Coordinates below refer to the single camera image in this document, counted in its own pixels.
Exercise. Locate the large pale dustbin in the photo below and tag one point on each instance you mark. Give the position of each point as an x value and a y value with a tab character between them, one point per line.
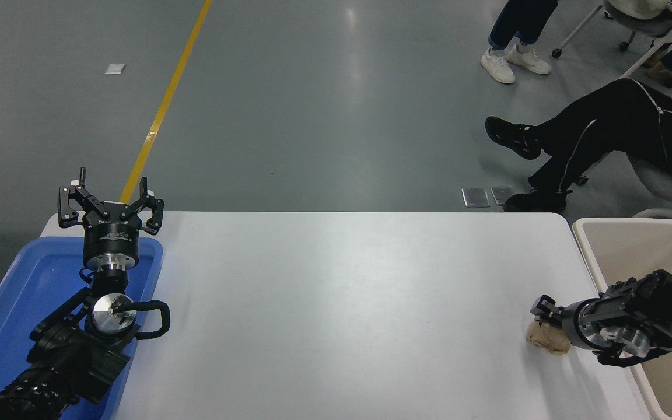
633	251

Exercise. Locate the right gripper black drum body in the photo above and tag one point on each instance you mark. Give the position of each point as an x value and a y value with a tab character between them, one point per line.
575	324

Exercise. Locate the blue plastic tray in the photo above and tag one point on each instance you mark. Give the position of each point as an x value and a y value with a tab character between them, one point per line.
27	280

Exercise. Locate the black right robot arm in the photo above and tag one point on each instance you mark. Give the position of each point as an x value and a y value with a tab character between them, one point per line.
657	303

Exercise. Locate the tan paper ball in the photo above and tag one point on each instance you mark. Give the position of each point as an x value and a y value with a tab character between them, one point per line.
549	343

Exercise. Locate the yellow floor line tape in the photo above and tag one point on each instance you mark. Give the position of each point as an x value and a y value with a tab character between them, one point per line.
164	105

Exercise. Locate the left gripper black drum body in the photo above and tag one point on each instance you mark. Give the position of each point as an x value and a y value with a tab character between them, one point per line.
111	239

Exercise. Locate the metal floor plate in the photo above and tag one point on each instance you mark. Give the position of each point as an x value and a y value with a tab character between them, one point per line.
502	195
476	197

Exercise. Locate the grey office chair white frame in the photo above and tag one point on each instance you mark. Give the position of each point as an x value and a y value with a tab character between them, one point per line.
642	24

